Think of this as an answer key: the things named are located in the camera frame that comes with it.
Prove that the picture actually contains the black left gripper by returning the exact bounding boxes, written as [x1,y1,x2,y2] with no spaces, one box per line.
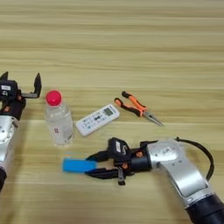
[0,71,43,120]

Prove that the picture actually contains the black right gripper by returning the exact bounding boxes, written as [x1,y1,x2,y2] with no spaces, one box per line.
[84,142,153,186]

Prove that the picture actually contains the blue rectangular block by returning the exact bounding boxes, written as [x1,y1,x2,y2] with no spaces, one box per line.
[61,157,98,174]

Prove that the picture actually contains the clear bottle with red cap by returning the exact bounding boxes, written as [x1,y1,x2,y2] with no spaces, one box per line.
[44,89,75,147]

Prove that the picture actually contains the orange and black pliers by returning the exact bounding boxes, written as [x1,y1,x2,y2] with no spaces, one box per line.
[114,90,165,127]

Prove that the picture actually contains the labelled black box, left gripper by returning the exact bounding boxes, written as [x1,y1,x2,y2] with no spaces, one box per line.
[0,80,19,99]

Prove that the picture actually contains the labelled black box, gripper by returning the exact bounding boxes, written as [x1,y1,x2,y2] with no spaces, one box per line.
[107,136,131,163]
[0,80,19,99]

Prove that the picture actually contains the labelled black box, right gripper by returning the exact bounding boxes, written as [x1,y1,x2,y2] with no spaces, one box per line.
[107,136,131,163]

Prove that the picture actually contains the white remote control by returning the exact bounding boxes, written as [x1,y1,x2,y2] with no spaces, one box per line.
[75,103,121,138]

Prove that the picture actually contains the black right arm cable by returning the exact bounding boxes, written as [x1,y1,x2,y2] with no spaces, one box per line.
[174,136,215,182]

